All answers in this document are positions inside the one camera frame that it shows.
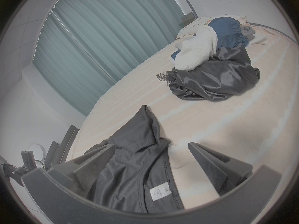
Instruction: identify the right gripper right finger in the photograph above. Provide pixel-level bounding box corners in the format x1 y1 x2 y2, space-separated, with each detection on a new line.
188 142 253 196

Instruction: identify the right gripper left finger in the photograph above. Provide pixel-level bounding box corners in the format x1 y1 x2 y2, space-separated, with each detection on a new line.
48 144 116 191

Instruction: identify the black T-shirt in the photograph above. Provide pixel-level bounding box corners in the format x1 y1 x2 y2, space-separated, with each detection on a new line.
84 105 185 214

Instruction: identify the bed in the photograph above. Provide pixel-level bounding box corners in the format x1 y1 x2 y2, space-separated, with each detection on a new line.
71 0 299 210

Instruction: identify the pile of clothes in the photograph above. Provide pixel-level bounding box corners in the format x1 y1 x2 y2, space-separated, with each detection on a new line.
171 16 268 70

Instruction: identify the black chest of drawers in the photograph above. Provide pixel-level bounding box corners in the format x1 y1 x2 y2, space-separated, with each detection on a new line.
44 125 80 170

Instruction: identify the black satin garment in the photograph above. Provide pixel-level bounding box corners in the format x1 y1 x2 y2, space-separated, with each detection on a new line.
157 44 261 101

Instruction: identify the blue-green curtain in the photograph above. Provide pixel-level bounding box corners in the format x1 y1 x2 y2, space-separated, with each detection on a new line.
31 13 117 117
50 0 186 83

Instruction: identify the white printed pillow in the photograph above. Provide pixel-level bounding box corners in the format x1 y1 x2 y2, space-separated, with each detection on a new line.
175 15 247 40

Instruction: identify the grey bedside table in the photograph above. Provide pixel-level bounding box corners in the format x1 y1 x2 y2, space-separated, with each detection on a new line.
181 13 195 25

